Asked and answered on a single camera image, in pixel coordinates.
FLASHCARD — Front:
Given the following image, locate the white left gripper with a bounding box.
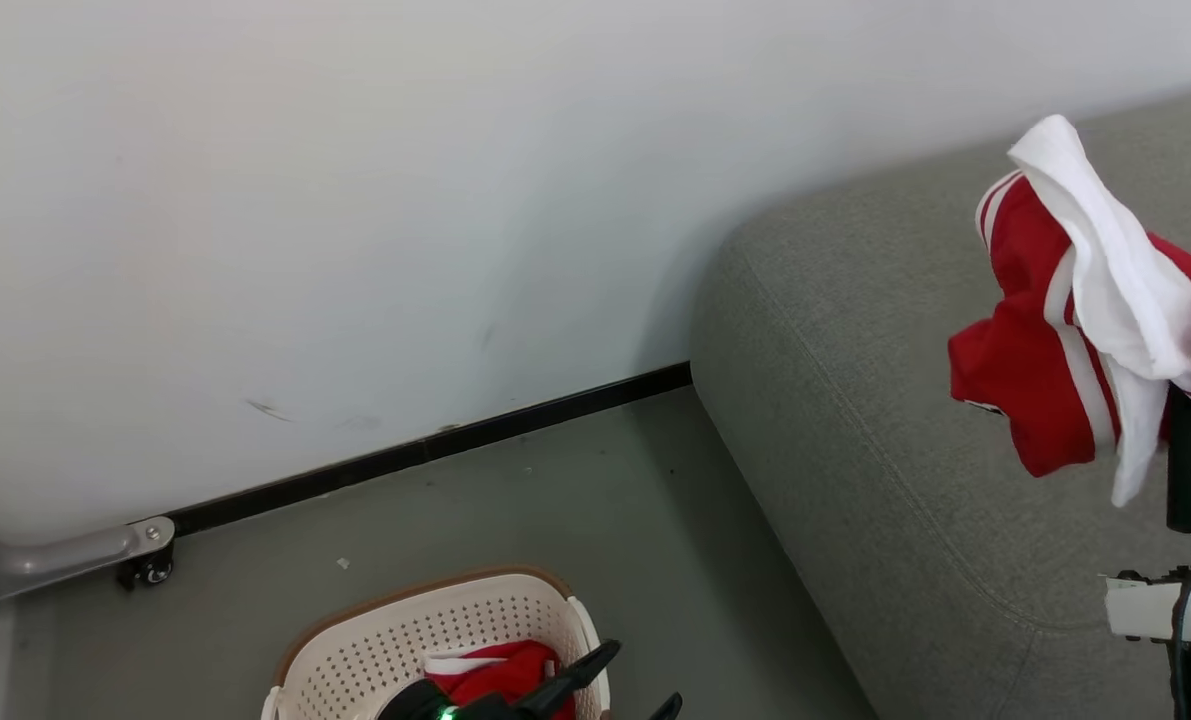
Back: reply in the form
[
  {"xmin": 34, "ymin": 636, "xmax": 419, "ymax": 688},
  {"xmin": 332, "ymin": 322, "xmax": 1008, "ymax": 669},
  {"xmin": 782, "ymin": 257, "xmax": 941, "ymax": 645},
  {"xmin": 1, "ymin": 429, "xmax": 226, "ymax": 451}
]
[{"xmin": 455, "ymin": 640, "xmax": 683, "ymax": 720}]

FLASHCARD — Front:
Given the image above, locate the black baseboard strip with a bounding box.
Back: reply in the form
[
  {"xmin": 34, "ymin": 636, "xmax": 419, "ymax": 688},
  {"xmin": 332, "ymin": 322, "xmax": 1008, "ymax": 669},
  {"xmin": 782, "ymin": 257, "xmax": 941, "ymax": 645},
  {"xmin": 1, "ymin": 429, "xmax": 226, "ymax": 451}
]
[{"xmin": 170, "ymin": 362, "xmax": 693, "ymax": 538}]

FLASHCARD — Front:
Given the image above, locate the red shorts white trim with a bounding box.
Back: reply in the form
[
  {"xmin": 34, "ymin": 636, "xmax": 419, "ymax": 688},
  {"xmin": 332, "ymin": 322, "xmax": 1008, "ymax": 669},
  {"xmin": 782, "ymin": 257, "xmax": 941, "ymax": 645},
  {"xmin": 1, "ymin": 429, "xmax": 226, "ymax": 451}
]
[{"xmin": 423, "ymin": 640, "xmax": 578, "ymax": 720}]

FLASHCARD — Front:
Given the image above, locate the grey metal frame foot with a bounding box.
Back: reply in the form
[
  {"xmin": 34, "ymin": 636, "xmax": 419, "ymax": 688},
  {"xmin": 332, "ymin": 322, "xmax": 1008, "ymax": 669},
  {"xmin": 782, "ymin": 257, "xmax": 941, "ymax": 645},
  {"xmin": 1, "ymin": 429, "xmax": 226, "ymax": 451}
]
[{"xmin": 0, "ymin": 500, "xmax": 176, "ymax": 601}]

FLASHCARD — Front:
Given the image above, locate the red white striped jersey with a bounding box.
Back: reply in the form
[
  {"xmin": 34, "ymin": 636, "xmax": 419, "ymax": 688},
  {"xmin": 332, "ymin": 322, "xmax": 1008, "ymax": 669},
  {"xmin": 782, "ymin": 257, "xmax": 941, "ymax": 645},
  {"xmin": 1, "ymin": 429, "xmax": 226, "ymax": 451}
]
[{"xmin": 948, "ymin": 114, "xmax": 1191, "ymax": 508}]

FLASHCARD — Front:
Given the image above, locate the grey fabric sofa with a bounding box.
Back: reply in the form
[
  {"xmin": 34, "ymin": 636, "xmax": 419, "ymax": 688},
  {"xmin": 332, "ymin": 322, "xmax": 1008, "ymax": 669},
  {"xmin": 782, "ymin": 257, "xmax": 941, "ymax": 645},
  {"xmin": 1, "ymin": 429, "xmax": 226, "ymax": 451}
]
[{"xmin": 690, "ymin": 85, "xmax": 1191, "ymax": 720}]

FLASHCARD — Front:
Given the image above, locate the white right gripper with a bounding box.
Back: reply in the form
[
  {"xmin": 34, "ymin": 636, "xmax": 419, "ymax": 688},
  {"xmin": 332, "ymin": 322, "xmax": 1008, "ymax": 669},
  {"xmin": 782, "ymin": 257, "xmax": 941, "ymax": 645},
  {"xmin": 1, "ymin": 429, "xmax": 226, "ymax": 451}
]
[{"xmin": 1105, "ymin": 385, "xmax": 1191, "ymax": 642}]

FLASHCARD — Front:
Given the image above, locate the black caster wheel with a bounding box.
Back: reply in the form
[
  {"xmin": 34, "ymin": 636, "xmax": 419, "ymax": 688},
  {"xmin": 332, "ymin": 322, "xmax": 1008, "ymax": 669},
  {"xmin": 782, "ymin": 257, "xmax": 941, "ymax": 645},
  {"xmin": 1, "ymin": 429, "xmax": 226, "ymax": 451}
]
[{"xmin": 118, "ymin": 548, "xmax": 174, "ymax": 591}]

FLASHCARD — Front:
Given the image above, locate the cream perforated laundry basket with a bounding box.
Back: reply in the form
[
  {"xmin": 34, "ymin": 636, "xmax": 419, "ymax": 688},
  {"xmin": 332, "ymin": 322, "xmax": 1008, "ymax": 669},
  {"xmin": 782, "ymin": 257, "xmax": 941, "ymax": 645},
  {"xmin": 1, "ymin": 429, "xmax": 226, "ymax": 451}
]
[{"xmin": 260, "ymin": 566, "xmax": 611, "ymax": 720}]

